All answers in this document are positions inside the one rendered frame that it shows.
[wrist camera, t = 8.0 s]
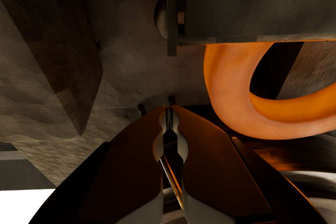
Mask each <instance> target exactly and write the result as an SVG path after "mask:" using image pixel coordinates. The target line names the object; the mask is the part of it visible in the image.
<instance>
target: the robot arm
mask: <svg viewBox="0 0 336 224"><path fill-rule="evenodd" d="M169 119H170V128H171V130H173V131H174V132H175V133H176V134H177V152H178V154H179V155H180V156H181V157H182V158H183V159H184V161H185V162H184V164H183V165H182V168H181V195H182V203H183V211H184V216H185V219H186V220H187V221H188V222H189V223H190V224H328V223H327V221H326V220H325V219H324V217H323V216H322V215H321V214H320V212H319V211H318V210H317V209H316V208H315V206H314V205H313V204H312V203H311V202H310V201H309V200H308V198H307V197H306V196H305V195H304V194H303V193H302V192H301V191H300V190H299V189H298V188H297V187H296V186H295V185H294V184H293V183H292V182H290V181H289V180H288V179H287V178H286V177H285V176H284V175H282V174H281V173H280V172H279V171H278V170H276V169H275V168H274V167H273V166H272V165H270V164H269V163H268V162H267V161H265V160H264V159H263V158H262V157H261V156H259V155H258V154H257V153H256V152H255V151H253V150H252V149H251V148H250V147H249V146H247V145H246V144H245V143H244V142H242V141H241V140H240V139H239V138H238V137H230V136H229V135H228V134H226V133H225V132H224V131H223V130H222V129H220V128H219V127H217V126H216V125H214V124H213V123H211V122H210V121H208V120H206V119H205V118H203V117H201V116H199V115H197V114H195V113H193V112H191V111H189V110H187V109H185V108H183V107H181V106H179V105H172V106H165V105H161V106H158V107H157V108H155V109H153V110H152V111H150V112H148V113H147V114H145V115H144V116H142V117H140V118H139V119H137V120H135V121H134V122H132V123H131V124H129V125H128V126H127V127H125V128H124V129H123V130H122V131H120V132H119V133H118V134H117V135H116V136H115V137H114V138H113V139H112V140H111V141H110V142H108V141H104V142H103V143H102V144H101V145H100V146H99V147H98V148H97V149H96V150H95V151H94V152H93V153H92V154H91V155H90V156H89V157H88V158H87V159H86V160H85V161H83V162H82V163H81V164H80V165H79V166H78V167H77V168H76V169H75V170H74V171H73V172H72V173H71V174H70V175H69V176H68V177H67V178H66V179H65V180H64V181H63V182H62V183H61V184H60V185H59V186H58V187H57V188H56V189H55V190H54V191H53V192H52V193H51V194H50V195H49V197H48V198H47V199H46V200H45V201H44V202H43V204H42V205H41V206H40V207H39V209H38V210H37V211H36V213H35V214H34V215H33V217H32V218H31V219H30V221H29V222H28V224H159V223H160V222H161V220H162V218H163V202H164V192H163V176H162V167H161V166H160V164H159V163H158V161H159V159H160V157H161V156H162V155H163V154H164V143H163V134H164V133H165V132H166V130H169Z"/></svg>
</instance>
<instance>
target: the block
mask: <svg viewBox="0 0 336 224"><path fill-rule="evenodd" d="M103 72H104V70H103V67H102V64H101V60H100V57H99V54H98V51H97V48H96V44H95V41H94V38H93V35H92V32H91V28H90V25H89V22H88V19H87V15H86V12H85V9H84V6H83V3H82V0H0V142H4V143H23V142H51V141H73V140H75V139H78V138H80V137H81V136H82V135H83V134H84V132H85V130H86V127H87V124H88V121H89V118H90V114H91V111H92V108H93V105H94V102H95V99H96V96H97V93H98V90H99V86H100V83H101V80H102V77H103Z"/></svg>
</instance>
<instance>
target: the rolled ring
mask: <svg viewBox="0 0 336 224"><path fill-rule="evenodd" d="M273 44H274V42H267V43H238V44H210V45H206V49H205V54H204V61H203V74H204V80H205V84H206V87H207V91H208V94H209V98H210V102H211V105H212V107H213V109H214V111H215V113H216V114H217V116H218V117H219V118H220V119H221V120H222V121H223V122H224V123H225V124H226V125H227V126H228V127H229V128H231V129H232V130H234V131H236V132H238V133H240V134H242V135H245V136H249V137H252V138H257V139H265V140H288V139H297V138H303V137H309V136H313V135H318V134H322V133H325V132H329V131H332V130H335V129H336V82H335V83H333V84H331V85H330V86H328V87H326V88H323V89H321V90H319V91H317V92H314V93H311V94H308V95H305V96H301V97H297V98H292V99H284V100H273V99H265V98H261V97H258V96H256V95H254V94H252V93H251V92H250V82H251V79H252V76H253V73H254V71H255V69H256V67H257V65H258V63H259V62H260V60H261V59H262V57H263V56H264V54H265V53H266V52H267V51H268V49H269V48H270V47H271V46H272V45H273Z"/></svg>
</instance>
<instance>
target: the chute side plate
mask: <svg viewBox="0 0 336 224"><path fill-rule="evenodd" d="M326 33H336V0H185V3H184V37H185V38H210V37H239V36H268V35H297V34H326Z"/></svg>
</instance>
